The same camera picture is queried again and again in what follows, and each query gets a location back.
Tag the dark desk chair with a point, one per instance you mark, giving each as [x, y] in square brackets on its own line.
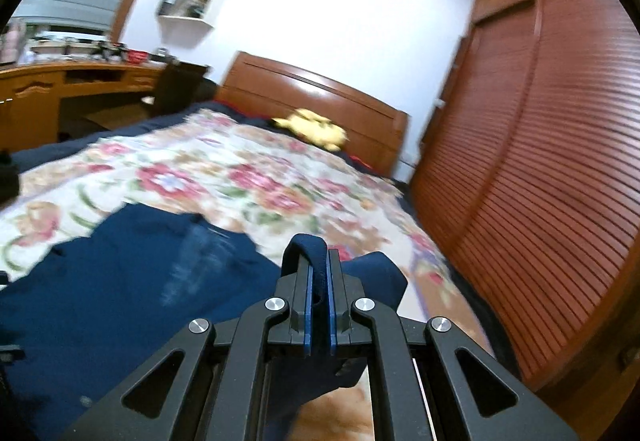
[175, 88]

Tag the navy blue suit jacket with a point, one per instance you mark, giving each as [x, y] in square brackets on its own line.
[94, 309]

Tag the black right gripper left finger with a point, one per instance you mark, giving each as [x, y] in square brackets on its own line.
[210, 381]

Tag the wooden desk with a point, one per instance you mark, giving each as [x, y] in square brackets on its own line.
[31, 95]

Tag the floral bed blanket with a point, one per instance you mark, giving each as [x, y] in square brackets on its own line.
[240, 178]

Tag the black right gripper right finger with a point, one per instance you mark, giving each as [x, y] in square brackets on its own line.
[429, 380]

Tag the wooden bed headboard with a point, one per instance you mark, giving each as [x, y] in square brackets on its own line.
[257, 86]

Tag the yellow plush toy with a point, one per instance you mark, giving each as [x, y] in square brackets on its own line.
[314, 129]

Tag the wooden louvered wardrobe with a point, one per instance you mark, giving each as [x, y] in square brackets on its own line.
[529, 184]

